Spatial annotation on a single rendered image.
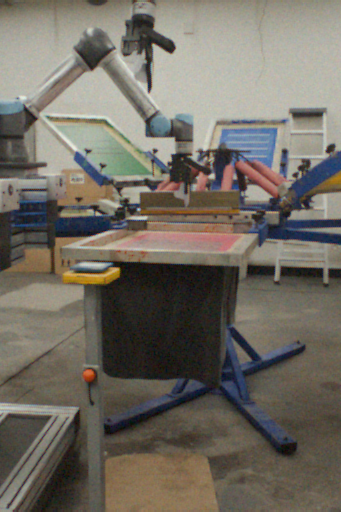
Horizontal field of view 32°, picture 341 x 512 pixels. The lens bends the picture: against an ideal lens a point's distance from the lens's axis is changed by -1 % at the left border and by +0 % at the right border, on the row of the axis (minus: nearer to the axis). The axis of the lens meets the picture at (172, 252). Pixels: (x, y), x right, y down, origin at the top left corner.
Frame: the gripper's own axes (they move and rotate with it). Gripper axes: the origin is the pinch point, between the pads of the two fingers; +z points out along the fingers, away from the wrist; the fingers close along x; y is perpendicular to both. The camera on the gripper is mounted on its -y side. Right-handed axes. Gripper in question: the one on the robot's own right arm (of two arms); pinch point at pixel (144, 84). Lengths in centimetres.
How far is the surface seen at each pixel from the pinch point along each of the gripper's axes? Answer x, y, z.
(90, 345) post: -7, 12, 77
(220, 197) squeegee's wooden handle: -69, -13, 17
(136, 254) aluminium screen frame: -18, 4, 48
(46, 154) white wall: -460, 258, -121
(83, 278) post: 4, 12, 58
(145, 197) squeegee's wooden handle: -69, 18, 18
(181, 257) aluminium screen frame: -18, -11, 49
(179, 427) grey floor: -128, 10, 116
